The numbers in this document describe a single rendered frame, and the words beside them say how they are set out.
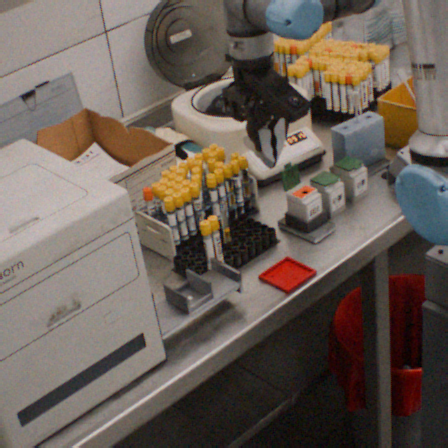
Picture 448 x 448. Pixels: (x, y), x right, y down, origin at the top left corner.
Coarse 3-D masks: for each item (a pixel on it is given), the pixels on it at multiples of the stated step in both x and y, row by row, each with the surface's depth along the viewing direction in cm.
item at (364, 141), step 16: (368, 112) 167; (336, 128) 163; (352, 128) 162; (368, 128) 164; (336, 144) 164; (352, 144) 163; (368, 144) 165; (336, 160) 166; (368, 160) 167; (384, 160) 169
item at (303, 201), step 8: (304, 184) 152; (288, 192) 150; (296, 192) 150; (304, 192) 150; (312, 192) 149; (288, 200) 151; (296, 200) 149; (304, 200) 148; (312, 200) 149; (320, 200) 150; (288, 208) 152; (296, 208) 150; (304, 208) 148; (312, 208) 149; (320, 208) 151; (296, 216) 151; (304, 216) 149; (312, 216) 150
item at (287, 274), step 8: (280, 264) 145; (288, 264) 145; (296, 264) 145; (304, 264) 144; (264, 272) 143; (272, 272) 144; (280, 272) 144; (288, 272) 143; (296, 272) 143; (304, 272) 143; (312, 272) 142; (264, 280) 142; (272, 280) 142; (280, 280) 142; (288, 280) 142; (296, 280) 141; (304, 280) 141; (280, 288) 140; (288, 288) 139
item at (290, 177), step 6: (288, 162) 150; (288, 168) 150; (294, 168) 151; (282, 174) 149; (288, 174) 150; (294, 174) 151; (282, 180) 149; (288, 180) 150; (294, 180) 151; (300, 180) 152; (288, 186) 151; (294, 186) 151
